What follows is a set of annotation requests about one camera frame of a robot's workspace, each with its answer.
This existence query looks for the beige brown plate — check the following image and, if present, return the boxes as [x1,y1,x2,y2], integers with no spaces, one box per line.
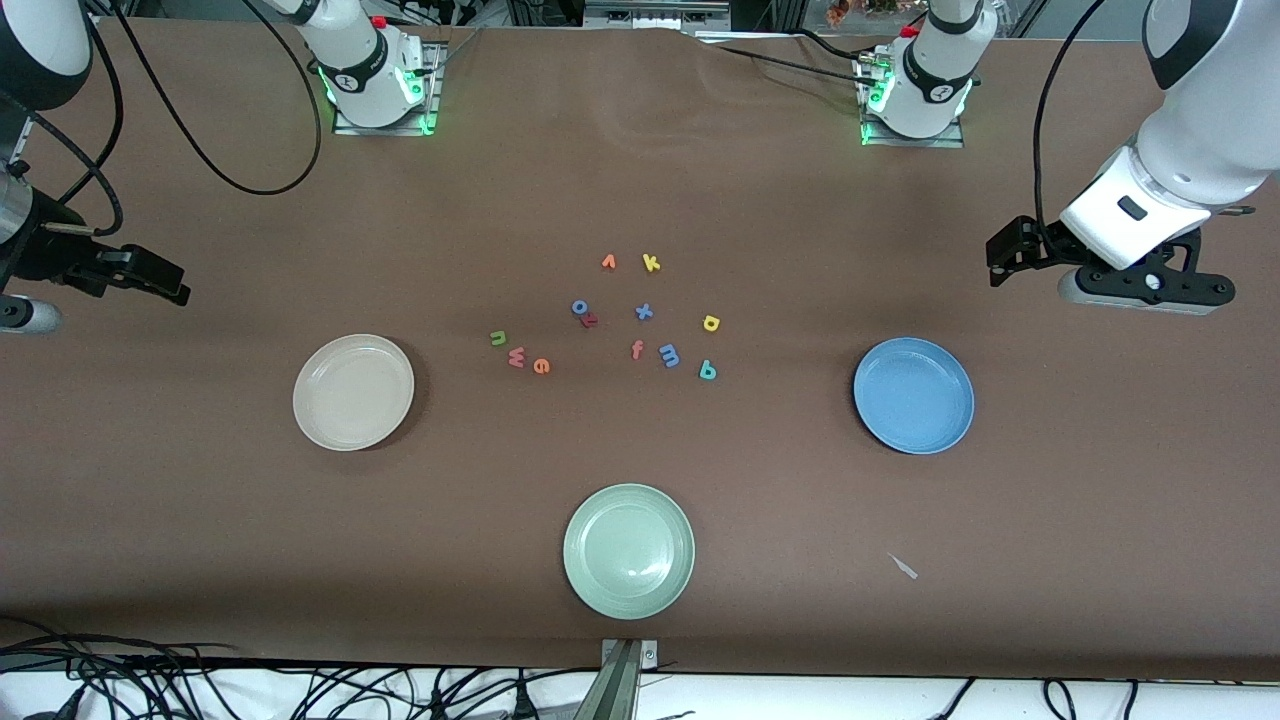
[292,333,416,452]

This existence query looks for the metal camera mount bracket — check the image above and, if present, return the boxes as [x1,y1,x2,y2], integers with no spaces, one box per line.
[598,638,661,720]

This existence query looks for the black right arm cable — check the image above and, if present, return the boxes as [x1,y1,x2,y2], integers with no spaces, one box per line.
[30,0,323,236]

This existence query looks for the grey background equipment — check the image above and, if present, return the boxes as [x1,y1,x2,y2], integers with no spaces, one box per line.
[585,0,731,29]

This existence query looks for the tangled black floor cables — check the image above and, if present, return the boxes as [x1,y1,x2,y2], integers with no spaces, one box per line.
[0,615,701,720]

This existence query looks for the orange background object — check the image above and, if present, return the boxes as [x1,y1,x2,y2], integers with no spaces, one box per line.
[825,0,906,26]

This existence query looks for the thin black table cable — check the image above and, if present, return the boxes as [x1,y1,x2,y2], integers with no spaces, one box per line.
[695,28,886,89]

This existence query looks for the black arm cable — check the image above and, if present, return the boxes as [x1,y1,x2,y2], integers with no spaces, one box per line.
[30,0,323,236]
[1033,0,1111,256]

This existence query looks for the brown table cover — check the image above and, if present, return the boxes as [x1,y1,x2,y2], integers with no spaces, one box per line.
[0,18,1280,681]

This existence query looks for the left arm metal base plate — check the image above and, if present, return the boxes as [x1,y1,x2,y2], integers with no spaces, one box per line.
[860,50,967,149]

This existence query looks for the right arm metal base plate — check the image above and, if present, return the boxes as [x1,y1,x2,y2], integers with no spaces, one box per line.
[332,40,441,137]

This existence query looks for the pale green plate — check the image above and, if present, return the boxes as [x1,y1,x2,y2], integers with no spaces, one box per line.
[562,483,696,621]

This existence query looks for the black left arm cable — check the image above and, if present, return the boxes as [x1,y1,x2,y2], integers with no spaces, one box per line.
[1033,0,1111,256]

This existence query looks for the blue plate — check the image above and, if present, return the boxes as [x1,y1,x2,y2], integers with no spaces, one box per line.
[852,336,976,456]

